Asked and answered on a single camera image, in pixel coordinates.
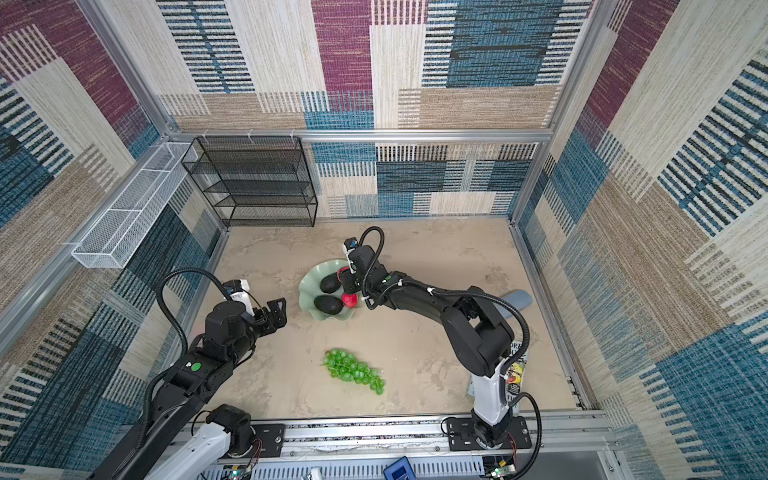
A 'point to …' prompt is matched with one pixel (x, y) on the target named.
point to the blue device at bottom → (400, 469)
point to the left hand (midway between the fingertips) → (272, 300)
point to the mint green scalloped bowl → (310, 289)
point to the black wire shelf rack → (254, 181)
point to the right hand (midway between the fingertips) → (349, 275)
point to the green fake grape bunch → (344, 365)
